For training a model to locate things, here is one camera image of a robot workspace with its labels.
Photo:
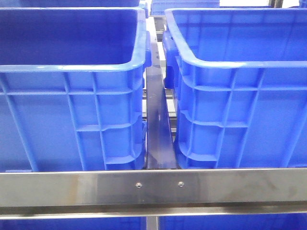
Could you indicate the blue bin far back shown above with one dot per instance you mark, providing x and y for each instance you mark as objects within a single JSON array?
[{"x": 158, "y": 7}]

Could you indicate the blue plastic bin left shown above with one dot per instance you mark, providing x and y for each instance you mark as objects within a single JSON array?
[{"x": 71, "y": 84}]

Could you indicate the steel rack centre divider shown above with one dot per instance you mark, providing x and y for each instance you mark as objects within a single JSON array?
[{"x": 160, "y": 150}]

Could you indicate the steel rack front rail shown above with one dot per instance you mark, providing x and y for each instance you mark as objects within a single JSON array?
[{"x": 101, "y": 194}]

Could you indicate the blue bin lower right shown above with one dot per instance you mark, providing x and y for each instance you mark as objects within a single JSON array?
[{"x": 236, "y": 222}]

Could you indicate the blue plastic bin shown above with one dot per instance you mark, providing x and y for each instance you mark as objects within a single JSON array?
[
  {"x": 239, "y": 77},
  {"x": 71, "y": 84}
]

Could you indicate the blue plastic bin right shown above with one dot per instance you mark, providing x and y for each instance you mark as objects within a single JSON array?
[{"x": 239, "y": 77}]

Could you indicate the blue bin lower left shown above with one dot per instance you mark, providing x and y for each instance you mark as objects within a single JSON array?
[{"x": 128, "y": 223}]

